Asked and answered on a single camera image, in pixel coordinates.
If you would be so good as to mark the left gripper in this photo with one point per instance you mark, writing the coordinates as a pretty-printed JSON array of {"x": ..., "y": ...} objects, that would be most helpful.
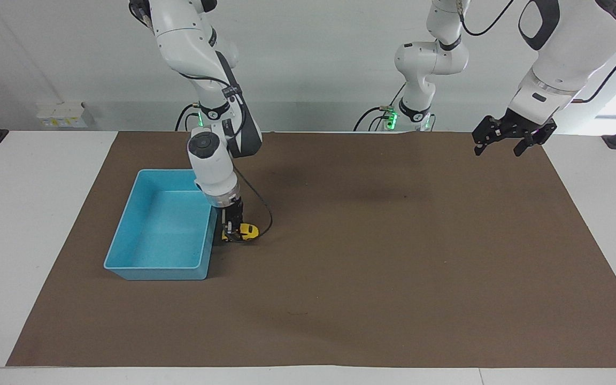
[{"x": 524, "y": 125}]

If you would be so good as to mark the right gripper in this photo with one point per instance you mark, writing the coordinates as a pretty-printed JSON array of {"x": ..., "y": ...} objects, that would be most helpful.
[{"x": 235, "y": 209}]

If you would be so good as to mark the yellow toy beetle car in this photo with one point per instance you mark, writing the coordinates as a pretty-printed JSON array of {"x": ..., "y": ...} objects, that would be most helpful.
[{"x": 248, "y": 231}]

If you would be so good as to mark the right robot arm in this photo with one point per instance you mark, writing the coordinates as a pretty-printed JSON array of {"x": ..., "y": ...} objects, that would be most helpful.
[{"x": 213, "y": 160}]

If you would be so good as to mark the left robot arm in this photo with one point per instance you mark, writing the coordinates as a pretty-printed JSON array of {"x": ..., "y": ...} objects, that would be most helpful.
[{"x": 564, "y": 48}]

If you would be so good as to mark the light blue plastic bin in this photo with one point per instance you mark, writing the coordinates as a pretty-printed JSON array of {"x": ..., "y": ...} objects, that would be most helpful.
[{"x": 163, "y": 230}]

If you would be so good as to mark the white wall socket box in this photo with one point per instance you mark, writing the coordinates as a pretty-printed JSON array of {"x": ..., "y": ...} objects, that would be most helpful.
[{"x": 62, "y": 115}]

